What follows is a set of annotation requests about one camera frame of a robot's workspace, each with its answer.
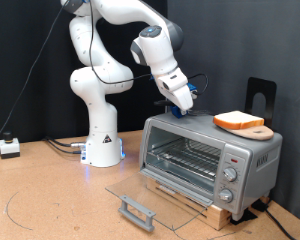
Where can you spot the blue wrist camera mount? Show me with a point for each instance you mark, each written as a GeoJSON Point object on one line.
{"type": "Point", "coordinates": [192, 90]}

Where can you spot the black foam pad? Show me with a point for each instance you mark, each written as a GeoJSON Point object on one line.
{"type": "Point", "coordinates": [260, 205]}
{"type": "Point", "coordinates": [245, 216]}

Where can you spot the emergency stop button box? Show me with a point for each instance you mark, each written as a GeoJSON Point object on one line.
{"type": "Point", "coordinates": [9, 146]}

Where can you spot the silver toaster oven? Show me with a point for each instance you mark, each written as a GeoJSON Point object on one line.
{"type": "Point", "coordinates": [256, 156]}

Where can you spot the wooden slatted base block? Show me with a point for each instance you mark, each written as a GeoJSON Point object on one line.
{"type": "Point", "coordinates": [220, 216]}

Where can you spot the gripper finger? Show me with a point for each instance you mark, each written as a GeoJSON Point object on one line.
{"type": "Point", "coordinates": [186, 112]}

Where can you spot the black metal bookend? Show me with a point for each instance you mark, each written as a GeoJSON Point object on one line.
{"type": "Point", "coordinates": [256, 86]}

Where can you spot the white bread slice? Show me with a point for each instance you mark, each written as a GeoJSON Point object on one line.
{"type": "Point", "coordinates": [238, 119]}

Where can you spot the silver oven knob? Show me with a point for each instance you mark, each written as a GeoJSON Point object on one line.
{"type": "Point", "coordinates": [225, 195]}
{"type": "Point", "coordinates": [230, 174]}

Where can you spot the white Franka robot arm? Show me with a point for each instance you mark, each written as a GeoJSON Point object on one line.
{"type": "Point", "coordinates": [100, 133]}

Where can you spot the round wooden cutting board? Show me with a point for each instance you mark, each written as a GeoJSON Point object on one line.
{"type": "Point", "coordinates": [256, 134]}

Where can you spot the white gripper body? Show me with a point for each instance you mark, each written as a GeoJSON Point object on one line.
{"type": "Point", "coordinates": [175, 88]}

